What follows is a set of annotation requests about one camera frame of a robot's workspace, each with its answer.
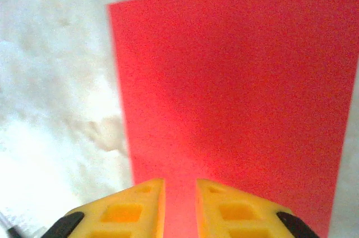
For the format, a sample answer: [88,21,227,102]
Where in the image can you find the red paper sheet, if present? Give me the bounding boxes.
[105,0,359,238]

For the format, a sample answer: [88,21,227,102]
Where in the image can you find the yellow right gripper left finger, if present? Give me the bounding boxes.
[44,178,166,238]

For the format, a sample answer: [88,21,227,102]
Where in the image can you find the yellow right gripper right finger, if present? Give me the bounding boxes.
[195,178,320,238]

